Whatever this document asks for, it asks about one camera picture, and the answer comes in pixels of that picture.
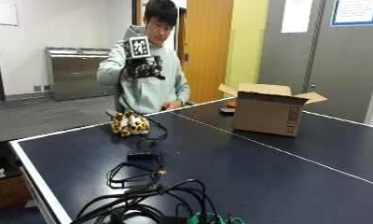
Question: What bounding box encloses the open cardboard box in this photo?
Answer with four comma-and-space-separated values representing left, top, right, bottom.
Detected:
217, 82, 328, 137

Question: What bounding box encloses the the person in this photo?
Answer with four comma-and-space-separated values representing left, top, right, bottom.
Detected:
96, 0, 192, 116

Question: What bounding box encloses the wooden door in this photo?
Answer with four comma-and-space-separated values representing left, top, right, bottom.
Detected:
180, 0, 235, 105

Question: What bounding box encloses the thin black cable yellow plug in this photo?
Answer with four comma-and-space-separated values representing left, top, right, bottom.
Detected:
106, 160, 168, 189

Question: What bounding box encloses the brown wooden box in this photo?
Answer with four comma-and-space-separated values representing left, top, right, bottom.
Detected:
0, 175, 34, 215

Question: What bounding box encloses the blue framed poster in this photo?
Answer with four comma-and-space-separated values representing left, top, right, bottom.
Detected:
329, 0, 373, 27

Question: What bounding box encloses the thick black cable bundle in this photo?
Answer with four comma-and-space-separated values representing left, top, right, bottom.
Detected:
68, 178, 221, 224

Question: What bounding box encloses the white wall board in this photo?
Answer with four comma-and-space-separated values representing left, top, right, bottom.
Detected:
0, 0, 21, 27

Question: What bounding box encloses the grey office chair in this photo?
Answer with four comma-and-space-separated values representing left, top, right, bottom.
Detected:
104, 83, 127, 118

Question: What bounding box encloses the stainless steel bin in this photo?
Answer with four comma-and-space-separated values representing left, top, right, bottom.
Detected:
44, 47, 83, 102
78, 47, 115, 98

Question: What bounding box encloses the black glove cable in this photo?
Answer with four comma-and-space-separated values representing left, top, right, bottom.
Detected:
118, 68, 171, 149

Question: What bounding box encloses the green plastic object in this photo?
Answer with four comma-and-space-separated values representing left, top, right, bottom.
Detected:
187, 212, 247, 224

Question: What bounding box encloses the small black hub box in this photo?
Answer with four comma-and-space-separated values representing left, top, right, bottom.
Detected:
126, 151, 156, 161

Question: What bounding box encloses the white marker cube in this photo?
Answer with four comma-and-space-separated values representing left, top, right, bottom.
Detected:
123, 35, 152, 61

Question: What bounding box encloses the white paper sheet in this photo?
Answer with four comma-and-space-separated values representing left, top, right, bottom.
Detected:
280, 0, 316, 35

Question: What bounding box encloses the spotted leopard soft toy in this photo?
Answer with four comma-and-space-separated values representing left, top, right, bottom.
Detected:
110, 110, 151, 138

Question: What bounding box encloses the black adapter block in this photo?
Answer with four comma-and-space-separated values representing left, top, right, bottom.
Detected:
159, 214, 191, 224

